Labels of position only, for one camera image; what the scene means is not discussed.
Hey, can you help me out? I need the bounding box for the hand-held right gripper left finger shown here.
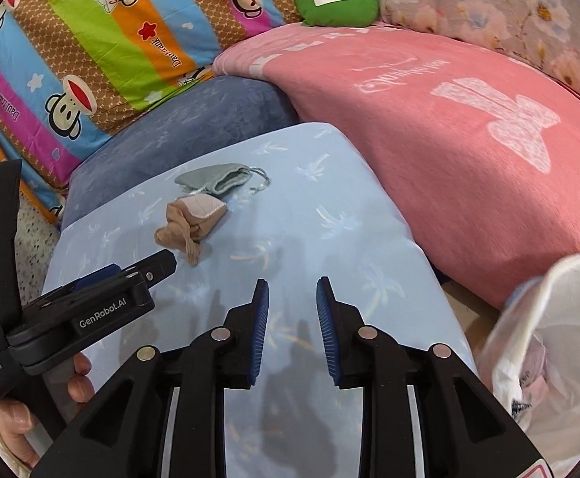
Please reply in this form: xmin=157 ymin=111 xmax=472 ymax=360
xmin=31 ymin=279 xmax=271 ymax=478

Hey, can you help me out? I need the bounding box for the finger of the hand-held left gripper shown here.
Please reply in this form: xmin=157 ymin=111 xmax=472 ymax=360
xmin=119 ymin=250 xmax=178 ymax=287
xmin=72 ymin=263 xmax=122 ymax=288

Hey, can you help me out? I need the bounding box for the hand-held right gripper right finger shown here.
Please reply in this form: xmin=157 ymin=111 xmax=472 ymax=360
xmin=316 ymin=275 xmax=554 ymax=478

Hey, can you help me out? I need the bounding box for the white plastic bag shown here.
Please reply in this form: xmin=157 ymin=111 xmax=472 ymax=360
xmin=479 ymin=253 xmax=580 ymax=478

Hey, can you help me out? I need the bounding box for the person's left hand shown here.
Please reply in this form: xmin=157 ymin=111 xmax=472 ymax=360
xmin=0 ymin=353 xmax=94 ymax=471

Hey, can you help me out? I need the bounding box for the beige nylon stocking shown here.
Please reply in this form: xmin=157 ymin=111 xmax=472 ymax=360
xmin=154 ymin=196 xmax=228 ymax=266

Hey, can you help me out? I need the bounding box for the beige patterned mat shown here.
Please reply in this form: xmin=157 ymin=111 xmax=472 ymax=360
xmin=0 ymin=137 xmax=72 ymax=319

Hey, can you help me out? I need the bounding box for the blue-grey velvet pillow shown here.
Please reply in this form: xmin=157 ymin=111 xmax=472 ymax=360
xmin=61 ymin=77 xmax=301 ymax=230

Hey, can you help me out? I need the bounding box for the pink blanket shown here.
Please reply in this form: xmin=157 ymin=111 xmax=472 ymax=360
xmin=211 ymin=21 xmax=580 ymax=312

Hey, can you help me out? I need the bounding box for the colourful striped cartoon quilt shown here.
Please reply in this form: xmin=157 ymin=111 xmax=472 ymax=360
xmin=0 ymin=0 xmax=311 ymax=225

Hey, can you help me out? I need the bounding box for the green cushion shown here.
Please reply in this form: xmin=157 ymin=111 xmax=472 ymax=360
xmin=295 ymin=0 xmax=380 ymax=27

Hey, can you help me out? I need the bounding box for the floral bed sheet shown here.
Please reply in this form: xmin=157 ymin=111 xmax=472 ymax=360
xmin=305 ymin=0 xmax=580 ymax=120

